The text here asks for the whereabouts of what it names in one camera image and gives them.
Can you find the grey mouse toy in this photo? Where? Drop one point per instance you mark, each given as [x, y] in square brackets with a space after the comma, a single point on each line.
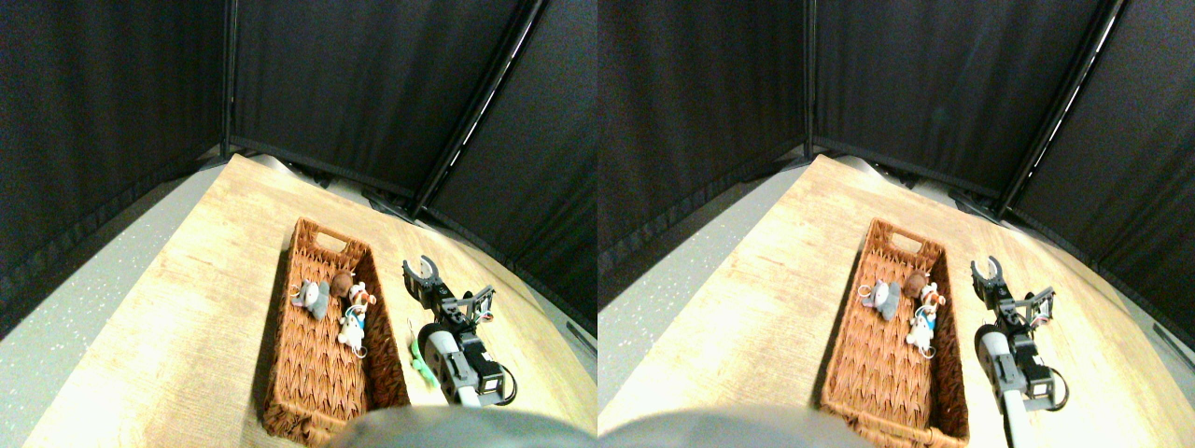
[885, 299]
[313, 300]

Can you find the white toy with blue hat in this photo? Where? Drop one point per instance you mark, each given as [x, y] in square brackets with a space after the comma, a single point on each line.
[922, 328]
[352, 328]

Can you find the curtain stand pole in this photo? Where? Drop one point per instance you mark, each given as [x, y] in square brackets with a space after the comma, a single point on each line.
[434, 182]
[231, 75]
[811, 75]
[1016, 182]

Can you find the black bracket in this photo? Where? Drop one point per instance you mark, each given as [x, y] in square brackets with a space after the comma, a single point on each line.
[478, 306]

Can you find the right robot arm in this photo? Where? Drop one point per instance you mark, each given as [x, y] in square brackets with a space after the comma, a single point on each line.
[453, 359]
[1013, 369]

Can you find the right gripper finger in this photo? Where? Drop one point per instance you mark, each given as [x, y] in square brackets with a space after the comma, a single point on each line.
[411, 276]
[999, 272]
[977, 276]
[435, 272]

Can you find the brown wicker basket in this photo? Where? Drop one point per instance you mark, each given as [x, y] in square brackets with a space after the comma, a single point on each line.
[873, 383]
[313, 383]

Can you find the green toy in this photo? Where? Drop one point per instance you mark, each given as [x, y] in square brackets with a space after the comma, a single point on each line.
[422, 359]

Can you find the white and orange toy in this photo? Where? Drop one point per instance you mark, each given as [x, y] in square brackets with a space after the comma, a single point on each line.
[362, 297]
[934, 297]

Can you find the curtain stand foot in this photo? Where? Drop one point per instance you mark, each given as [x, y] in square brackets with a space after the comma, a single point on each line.
[1174, 336]
[978, 207]
[390, 207]
[583, 336]

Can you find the brown toy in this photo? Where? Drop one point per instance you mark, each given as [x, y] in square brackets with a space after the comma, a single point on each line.
[917, 283]
[344, 283]

